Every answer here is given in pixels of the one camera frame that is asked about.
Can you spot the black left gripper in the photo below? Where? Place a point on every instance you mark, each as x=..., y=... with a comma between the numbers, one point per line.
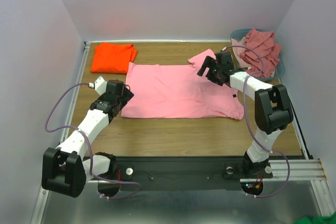
x=127, y=96

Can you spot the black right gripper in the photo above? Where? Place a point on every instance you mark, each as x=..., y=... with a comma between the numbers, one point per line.
x=212, y=70

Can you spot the light pink t shirt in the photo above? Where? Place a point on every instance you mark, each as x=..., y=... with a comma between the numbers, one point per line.
x=176, y=91

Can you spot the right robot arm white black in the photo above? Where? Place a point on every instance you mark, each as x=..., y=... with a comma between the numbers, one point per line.
x=272, y=107

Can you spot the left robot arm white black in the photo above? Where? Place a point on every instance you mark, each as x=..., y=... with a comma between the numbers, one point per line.
x=69, y=166

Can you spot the pale pink garment in basket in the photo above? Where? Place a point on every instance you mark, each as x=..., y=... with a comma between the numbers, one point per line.
x=238, y=50

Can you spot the folded orange t shirt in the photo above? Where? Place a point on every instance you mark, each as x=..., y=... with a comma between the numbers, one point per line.
x=113, y=58

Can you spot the blue plastic laundry basket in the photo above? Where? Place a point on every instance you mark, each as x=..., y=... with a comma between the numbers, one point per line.
x=280, y=69

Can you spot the dusty rose t shirt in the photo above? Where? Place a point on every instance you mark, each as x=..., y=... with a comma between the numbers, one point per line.
x=263, y=43

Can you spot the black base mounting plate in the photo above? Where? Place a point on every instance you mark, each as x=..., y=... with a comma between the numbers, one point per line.
x=184, y=174

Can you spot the green cloth at corner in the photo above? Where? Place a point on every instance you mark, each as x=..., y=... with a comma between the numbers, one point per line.
x=316, y=220

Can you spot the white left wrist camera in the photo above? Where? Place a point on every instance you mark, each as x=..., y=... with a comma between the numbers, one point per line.
x=99, y=85

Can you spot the left aluminium frame rail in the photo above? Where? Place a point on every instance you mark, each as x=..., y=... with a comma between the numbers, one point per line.
x=65, y=132

